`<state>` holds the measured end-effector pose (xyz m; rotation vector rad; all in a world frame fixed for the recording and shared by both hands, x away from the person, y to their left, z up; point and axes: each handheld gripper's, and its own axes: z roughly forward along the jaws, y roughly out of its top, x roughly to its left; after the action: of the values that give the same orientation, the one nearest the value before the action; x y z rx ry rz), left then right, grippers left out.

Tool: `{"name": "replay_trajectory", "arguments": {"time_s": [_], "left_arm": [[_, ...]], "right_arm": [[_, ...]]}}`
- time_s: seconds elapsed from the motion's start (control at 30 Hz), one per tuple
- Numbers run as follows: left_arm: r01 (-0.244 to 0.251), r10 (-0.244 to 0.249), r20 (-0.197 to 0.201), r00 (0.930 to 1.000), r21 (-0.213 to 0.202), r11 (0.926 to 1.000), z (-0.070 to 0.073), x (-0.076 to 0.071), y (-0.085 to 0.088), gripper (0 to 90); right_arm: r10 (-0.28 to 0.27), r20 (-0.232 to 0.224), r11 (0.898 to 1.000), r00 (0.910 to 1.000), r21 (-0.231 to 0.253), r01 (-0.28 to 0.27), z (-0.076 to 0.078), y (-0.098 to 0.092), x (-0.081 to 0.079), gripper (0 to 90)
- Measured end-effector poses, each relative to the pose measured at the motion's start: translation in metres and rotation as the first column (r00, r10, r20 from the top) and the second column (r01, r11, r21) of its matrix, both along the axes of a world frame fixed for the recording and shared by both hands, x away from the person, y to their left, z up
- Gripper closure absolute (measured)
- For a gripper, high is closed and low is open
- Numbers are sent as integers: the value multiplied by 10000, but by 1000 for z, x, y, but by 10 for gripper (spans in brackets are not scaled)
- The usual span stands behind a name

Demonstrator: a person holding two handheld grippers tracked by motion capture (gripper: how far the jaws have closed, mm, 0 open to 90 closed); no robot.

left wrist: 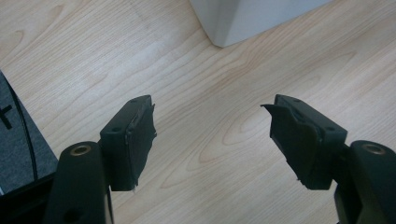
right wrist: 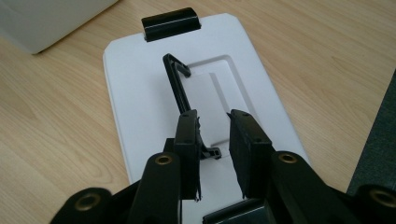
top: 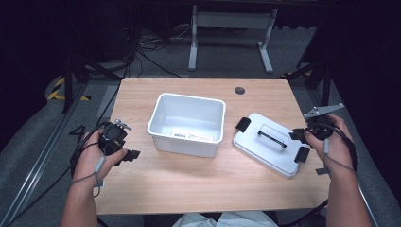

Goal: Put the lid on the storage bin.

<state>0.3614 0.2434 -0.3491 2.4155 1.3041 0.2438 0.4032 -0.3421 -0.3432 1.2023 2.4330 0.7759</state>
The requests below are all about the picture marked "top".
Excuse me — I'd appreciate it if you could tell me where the metal floor rail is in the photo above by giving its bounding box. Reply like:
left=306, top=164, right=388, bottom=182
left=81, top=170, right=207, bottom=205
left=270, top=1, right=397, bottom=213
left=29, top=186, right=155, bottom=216
left=0, top=84, right=90, bottom=227

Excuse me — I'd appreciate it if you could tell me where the grey metal stand frame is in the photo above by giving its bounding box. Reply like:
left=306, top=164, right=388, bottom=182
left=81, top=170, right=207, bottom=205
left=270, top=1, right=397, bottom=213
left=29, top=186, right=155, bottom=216
left=187, top=4, right=279, bottom=75

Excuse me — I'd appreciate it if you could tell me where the grey left wrist strap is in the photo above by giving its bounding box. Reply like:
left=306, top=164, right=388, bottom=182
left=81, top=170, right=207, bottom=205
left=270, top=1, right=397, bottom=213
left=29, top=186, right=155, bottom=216
left=70, top=154, right=107, bottom=199

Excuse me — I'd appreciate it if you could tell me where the white lid with black handle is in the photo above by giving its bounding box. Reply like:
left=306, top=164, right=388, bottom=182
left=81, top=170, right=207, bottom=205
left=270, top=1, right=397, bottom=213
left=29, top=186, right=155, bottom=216
left=233, top=112, right=312, bottom=180

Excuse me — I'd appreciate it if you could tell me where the white plastic storage box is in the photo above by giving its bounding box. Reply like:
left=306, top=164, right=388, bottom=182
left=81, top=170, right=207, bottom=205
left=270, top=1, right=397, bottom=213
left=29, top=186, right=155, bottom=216
left=147, top=93, right=227, bottom=159

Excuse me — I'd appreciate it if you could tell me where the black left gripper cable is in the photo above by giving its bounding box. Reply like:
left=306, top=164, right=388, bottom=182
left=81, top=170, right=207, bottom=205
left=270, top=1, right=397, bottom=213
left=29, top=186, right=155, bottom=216
left=6, top=122, right=108, bottom=225

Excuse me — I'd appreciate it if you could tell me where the black tripod stand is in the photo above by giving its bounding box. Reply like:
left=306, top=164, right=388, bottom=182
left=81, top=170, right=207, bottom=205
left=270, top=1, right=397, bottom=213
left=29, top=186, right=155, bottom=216
left=283, top=60, right=334, bottom=108
left=61, top=51, right=122, bottom=114

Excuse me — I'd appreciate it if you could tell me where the yellow black floor tape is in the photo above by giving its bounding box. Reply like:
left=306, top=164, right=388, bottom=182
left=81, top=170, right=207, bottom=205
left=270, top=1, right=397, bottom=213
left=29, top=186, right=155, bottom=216
left=46, top=77, right=92, bottom=102

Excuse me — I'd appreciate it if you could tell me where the person's light clothing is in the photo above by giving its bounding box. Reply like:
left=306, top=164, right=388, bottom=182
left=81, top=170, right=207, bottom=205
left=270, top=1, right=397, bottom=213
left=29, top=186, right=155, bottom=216
left=172, top=211, right=279, bottom=227

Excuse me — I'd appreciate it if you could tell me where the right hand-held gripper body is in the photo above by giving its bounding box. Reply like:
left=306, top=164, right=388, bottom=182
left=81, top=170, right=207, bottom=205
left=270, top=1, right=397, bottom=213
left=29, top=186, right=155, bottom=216
left=304, top=103, right=345, bottom=142

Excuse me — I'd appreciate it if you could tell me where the grey wrist strap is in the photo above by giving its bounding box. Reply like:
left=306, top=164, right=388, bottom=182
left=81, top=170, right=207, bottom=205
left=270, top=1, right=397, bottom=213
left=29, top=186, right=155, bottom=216
left=70, top=154, right=107, bottom=199
left=323, top=138, right=357, bottom=175

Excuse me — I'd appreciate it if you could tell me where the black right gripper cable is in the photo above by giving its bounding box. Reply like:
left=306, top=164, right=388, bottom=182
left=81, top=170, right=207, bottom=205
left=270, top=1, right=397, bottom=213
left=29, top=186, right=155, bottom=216
left=315, top=123, right=359, bottom=173

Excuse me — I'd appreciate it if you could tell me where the bundle of floor cables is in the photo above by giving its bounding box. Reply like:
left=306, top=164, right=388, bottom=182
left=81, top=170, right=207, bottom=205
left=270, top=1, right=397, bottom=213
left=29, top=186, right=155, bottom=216
left=126, top=23, right=193, bottom=79

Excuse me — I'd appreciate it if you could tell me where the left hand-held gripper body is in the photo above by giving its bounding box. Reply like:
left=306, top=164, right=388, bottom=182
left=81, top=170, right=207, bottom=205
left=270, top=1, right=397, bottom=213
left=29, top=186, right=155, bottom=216
left=98, top=118, right=132, bottom=156

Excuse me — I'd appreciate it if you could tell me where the person's left hand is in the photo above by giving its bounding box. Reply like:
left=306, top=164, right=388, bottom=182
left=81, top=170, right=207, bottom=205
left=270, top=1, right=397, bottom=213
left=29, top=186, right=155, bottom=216
left=73, top=130, right=129, bottom=189

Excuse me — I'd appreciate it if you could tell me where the white label sticker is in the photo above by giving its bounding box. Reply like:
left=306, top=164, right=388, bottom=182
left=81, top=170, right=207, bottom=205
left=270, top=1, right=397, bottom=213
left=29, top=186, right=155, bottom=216
left=170, top=130, right=214, bottom=142

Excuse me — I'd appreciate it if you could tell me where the person's right hand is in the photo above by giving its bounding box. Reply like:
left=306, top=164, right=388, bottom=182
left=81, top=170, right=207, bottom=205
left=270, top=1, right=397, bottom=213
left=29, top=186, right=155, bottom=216
left=304, top=113, right=355, bottom=178

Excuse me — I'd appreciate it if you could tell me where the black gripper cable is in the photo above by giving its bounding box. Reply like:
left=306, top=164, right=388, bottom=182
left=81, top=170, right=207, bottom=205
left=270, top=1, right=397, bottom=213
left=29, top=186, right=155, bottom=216
left=6, top=122, right=108, bottom=225
left=315, top=123, right=359, bottom=173

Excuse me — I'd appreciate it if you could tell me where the grey right wrist strap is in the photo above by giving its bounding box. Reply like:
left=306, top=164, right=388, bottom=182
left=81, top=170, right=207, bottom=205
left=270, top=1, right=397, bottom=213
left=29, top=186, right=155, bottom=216
left=323, top=138, right=357, bottom=175

